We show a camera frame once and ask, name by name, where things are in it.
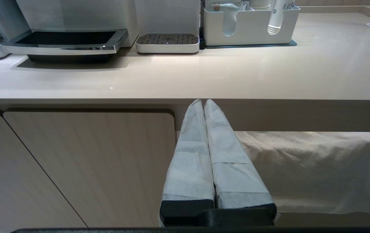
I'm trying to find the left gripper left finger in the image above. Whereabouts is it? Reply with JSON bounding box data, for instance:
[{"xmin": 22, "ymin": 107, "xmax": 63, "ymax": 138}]
[{"xmin": 159, "ymin": 99, "xmax": 215, "ymax": 227}]

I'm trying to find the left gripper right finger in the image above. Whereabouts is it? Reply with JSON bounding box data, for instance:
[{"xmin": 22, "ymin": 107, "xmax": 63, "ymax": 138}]
[{"xmin": 204, "ymin": 99, "xmax": 278, "ymax": 224}]

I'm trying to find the wooden cabinet door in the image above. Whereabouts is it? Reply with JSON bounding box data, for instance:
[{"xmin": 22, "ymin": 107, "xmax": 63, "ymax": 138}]
[
  {"xmin": 3, "ymin": 109, "xmax": 176, "ymax": 228},
  {"xmin": 0, "ymin": 110, "xmax": 88, "ymax": 231}
]

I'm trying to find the white cloth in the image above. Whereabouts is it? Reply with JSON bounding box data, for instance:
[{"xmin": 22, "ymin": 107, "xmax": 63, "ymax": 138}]
[{"xmin": 235, "ymin": 131, "xmax": 370, "ymax": 215}]

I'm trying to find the white drip tray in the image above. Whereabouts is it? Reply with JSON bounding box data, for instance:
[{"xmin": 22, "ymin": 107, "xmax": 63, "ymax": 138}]
[{"xmin": 135, "ymin": 33, "xmax": 200, "ymax": 54}]

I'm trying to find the white condiment organizer box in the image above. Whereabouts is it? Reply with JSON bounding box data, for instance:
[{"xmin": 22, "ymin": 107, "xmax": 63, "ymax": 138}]
[{"xmin": 202, "ymin": 1, "xmax": 301, "ymax": 47}]

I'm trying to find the white appliance body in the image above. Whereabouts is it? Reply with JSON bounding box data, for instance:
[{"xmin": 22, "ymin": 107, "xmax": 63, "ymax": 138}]
[{"xmin": 134, "ymin": 0, "xmax": 202, "ymax": 37}]

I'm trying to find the stack of paper cups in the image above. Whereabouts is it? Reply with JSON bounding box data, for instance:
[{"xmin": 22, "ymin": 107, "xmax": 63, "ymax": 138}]
[{"xmin": 267, "ymin": 0, "xmax": 290, "ymax": 35}]

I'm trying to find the silver coffee machine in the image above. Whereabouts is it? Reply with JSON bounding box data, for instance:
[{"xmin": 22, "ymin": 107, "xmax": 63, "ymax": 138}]
[{"xmin": 2, "ymin": 0, "xmax": 139, "ymax": 64}]

